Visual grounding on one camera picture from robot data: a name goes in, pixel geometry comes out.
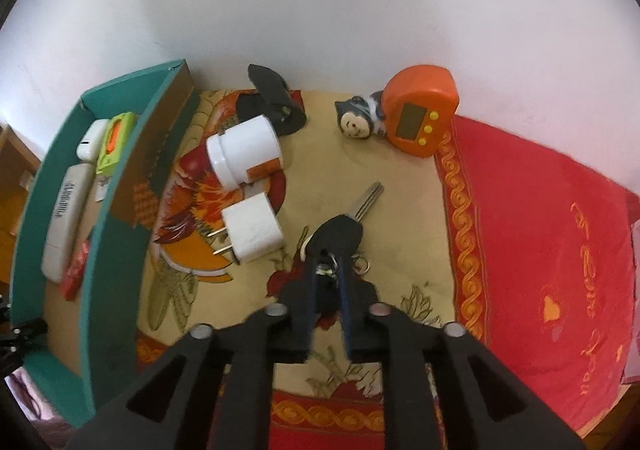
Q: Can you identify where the white usb wall charger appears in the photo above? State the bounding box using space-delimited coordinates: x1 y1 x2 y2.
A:
212 193 285 263

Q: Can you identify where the black car key with keyring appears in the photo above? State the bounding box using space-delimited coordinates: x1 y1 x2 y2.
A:
300 181 384 277

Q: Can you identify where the white pill bottle orange label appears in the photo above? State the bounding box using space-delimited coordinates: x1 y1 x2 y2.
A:
205 115 283 191

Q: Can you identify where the orange timer with cat figure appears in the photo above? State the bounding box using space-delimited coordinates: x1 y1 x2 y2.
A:
334 64 460 158

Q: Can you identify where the black folding phone stand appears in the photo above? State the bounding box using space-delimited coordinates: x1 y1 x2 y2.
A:
235 64 307 137

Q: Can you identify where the red lighter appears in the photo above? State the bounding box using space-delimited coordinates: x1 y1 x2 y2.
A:
60 230 93 301

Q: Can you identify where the pink fluffy rug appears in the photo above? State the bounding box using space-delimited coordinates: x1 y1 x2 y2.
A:
4 368 75 449

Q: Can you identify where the teal cardboard tray box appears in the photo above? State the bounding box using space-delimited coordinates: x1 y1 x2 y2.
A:
10 60 200 427

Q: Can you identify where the grey white power bank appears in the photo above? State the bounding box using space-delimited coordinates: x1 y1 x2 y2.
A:
41 163 94 284

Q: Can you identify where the red floral bed blanket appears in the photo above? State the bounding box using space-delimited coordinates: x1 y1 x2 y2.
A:
136 91 639 435

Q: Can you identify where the wooden bedside shelf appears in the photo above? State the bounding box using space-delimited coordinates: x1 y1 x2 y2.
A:
0 126 40 288

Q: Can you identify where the small printed card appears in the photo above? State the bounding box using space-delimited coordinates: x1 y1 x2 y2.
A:
94 176 111 203

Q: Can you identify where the white earbuds case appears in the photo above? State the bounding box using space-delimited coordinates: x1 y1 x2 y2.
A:
76 119 110 164

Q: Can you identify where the green orange utility knife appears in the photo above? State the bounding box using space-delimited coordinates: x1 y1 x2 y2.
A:
96 112 137 177

